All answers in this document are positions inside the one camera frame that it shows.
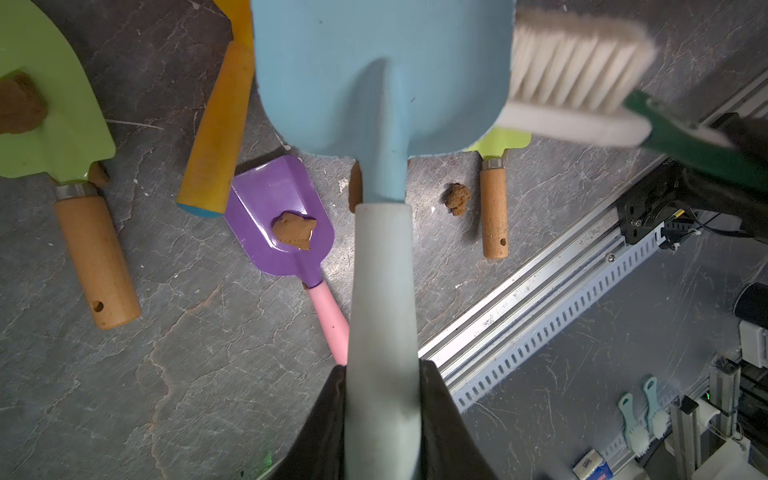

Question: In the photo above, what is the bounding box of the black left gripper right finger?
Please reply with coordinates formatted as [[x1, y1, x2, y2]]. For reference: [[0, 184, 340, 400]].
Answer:
[[419, 360, 497, 479]]

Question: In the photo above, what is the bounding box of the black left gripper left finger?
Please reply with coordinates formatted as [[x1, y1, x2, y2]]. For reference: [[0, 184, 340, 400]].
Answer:
[[271, 365, 346, 479]]

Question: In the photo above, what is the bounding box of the green trowel wooden handle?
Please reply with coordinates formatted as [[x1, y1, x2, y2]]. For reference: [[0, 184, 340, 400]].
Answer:
[[468, 127, 532, 260]]

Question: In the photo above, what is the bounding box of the blue toy trowel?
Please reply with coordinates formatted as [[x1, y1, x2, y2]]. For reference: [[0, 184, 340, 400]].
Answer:
[[251, 1, 515, 479]]

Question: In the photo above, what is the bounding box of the white cleaning brush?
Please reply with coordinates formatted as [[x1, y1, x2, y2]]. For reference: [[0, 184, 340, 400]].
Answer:
[[495, 9, 767, 192]]

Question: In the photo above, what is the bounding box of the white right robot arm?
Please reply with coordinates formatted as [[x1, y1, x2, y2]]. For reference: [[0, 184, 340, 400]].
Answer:
[[617, 160, 767, 249]]

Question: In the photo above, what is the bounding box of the soil lump on purple trowel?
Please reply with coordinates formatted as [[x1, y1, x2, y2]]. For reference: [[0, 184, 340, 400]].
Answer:
[[272, 211, 317, 251]]

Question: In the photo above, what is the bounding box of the loose brown soil lump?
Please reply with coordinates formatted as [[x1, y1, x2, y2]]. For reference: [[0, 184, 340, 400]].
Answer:
[[444, 183, 471, 216]]

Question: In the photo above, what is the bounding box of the yellow toy trowel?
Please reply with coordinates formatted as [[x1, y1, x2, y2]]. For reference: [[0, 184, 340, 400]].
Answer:
[[176, 0, 255, 218]]

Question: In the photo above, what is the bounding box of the green trowel near tissue box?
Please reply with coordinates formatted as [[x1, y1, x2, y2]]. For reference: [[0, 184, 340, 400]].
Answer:
[[1, 1, 141, 330]]

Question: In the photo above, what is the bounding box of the brown soil lump on trowel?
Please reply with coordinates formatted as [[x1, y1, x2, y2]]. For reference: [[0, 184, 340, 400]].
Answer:
[[1, 71, 48, 134]]

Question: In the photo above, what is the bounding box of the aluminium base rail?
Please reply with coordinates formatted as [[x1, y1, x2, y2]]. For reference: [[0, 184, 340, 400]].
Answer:
[[421, 111, 767, 426]]

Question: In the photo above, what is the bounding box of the purple trowel pink handle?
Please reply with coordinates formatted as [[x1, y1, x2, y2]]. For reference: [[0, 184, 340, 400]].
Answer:
[[225, 155, 349, 365]]

